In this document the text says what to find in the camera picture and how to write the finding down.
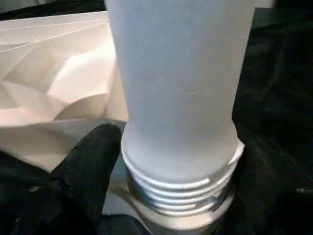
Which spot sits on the white plastic table leg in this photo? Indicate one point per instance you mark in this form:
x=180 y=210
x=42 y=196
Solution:
x=178 y=85

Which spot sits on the white plastic table top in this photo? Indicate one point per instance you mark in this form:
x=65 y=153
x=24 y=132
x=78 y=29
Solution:
x=49 y=73

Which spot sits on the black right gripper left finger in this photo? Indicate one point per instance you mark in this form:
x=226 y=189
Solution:
x=78 y=186

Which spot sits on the black mat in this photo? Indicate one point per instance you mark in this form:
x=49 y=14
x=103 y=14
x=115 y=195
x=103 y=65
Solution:
x=281 y=73

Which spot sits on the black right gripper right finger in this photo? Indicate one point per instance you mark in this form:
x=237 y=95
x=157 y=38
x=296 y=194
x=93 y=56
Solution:
x=274 y=195

